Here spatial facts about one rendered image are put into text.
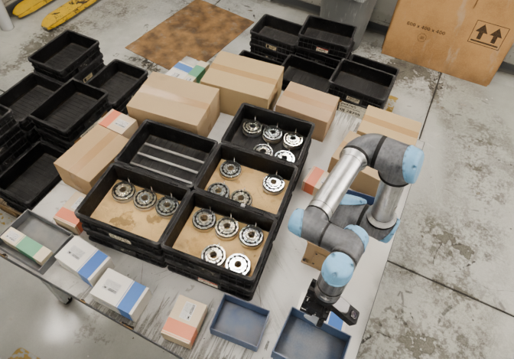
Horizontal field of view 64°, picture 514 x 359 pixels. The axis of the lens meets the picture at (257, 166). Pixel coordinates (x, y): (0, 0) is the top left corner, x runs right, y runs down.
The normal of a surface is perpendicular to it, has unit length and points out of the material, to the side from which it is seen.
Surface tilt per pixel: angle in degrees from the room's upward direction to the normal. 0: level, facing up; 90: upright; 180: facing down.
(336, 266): 4
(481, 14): 80
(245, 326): 0
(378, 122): 0
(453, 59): 73
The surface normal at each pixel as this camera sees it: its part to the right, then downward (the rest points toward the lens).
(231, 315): 0.05, -0.61
